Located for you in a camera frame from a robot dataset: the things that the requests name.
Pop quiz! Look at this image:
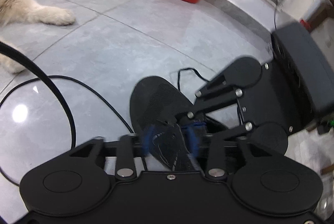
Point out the black power cable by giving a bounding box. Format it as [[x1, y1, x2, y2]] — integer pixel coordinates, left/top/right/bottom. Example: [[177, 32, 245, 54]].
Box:
[[273, 2, 278, 33]]

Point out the clear plastic bag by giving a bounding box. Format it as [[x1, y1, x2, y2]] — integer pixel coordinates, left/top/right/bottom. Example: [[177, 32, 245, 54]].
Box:
[[287, 133, 334, 222]]

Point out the thick black strap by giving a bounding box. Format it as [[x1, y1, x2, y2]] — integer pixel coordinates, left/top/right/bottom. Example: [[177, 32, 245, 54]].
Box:
[[0, 41, 77, 150]]

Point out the thin black floor cable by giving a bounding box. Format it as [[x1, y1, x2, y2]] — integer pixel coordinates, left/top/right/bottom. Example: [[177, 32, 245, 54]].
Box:
[[0, 75, 135, 187]]

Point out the black shoe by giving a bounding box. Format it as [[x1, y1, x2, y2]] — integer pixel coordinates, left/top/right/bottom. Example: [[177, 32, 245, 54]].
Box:
[[130, 76, 199, 172]]

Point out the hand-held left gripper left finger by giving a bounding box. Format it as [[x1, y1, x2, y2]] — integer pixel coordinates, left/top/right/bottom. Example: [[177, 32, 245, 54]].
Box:
[[68, 125, 156, 179]]

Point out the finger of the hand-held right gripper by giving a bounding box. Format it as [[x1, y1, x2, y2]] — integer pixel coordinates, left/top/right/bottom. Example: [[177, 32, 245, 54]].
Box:
[[174, 75, 245, 129], [206, 122, 254, 140]]

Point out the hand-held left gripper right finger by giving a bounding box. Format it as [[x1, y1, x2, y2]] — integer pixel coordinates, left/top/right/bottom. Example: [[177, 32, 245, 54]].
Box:
[[183, 129, 253, 179]]

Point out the cream fluffy dog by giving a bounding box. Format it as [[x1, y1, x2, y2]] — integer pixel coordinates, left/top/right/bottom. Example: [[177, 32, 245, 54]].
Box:
[[0, 0, 77, 74]]

